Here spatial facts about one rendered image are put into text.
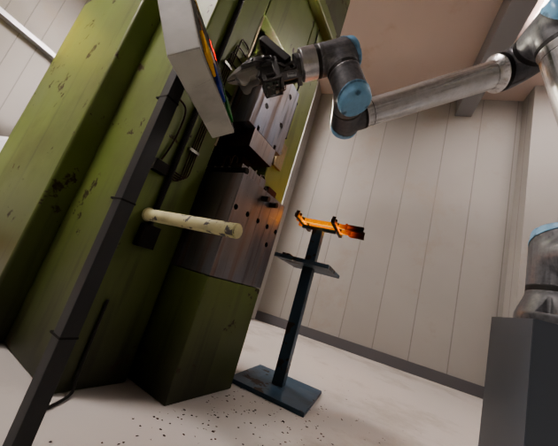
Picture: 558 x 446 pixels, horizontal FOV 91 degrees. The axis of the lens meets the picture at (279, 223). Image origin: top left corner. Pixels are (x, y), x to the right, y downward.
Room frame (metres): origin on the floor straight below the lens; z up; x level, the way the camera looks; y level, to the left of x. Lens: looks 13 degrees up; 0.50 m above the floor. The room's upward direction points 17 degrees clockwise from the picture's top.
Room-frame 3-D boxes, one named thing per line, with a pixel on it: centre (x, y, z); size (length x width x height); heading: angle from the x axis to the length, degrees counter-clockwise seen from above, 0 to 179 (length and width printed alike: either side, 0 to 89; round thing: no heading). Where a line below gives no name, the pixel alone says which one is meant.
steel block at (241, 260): (1.40, 0.33, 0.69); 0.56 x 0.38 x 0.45; 57
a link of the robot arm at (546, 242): (0.69, -0.77, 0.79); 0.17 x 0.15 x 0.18; 169
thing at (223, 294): (1.40, 0.33, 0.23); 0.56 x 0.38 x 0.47; 57
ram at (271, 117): (1.38, 0.33, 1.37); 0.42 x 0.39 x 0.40; 57
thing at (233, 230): (0.89, 0.29, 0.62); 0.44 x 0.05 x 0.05; 57
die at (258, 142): (1.35, 0.35, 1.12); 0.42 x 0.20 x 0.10; 57
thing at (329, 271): (1.59, -0.24, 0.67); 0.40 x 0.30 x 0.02; 156
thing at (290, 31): (1.47, 0.46, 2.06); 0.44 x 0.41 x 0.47; 57
